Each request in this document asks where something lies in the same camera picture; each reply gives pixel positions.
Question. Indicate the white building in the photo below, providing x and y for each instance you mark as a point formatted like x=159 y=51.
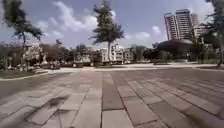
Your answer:
x=116 y=53

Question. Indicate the tall slender tree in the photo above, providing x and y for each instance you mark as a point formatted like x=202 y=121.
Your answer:
x=107 y=30

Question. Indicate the grey stone slab pavement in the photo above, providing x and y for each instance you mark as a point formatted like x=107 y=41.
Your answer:
x=113 y=100

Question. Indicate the row of trees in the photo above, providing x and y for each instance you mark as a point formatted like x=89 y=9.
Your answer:
x=61 y=53

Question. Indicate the dark domed shelter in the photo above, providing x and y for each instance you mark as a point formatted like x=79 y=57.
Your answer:
x=175 y=46

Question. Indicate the tall tower buildings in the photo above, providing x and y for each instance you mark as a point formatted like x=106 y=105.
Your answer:
x=181 y=25

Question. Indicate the pale building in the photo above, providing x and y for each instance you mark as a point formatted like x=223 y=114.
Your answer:
x=31 y=53

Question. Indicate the grass patch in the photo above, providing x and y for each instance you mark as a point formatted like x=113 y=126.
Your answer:
x=13 y=74

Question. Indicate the leaning dark tree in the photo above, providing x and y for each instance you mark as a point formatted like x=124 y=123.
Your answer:
x=20 y=25

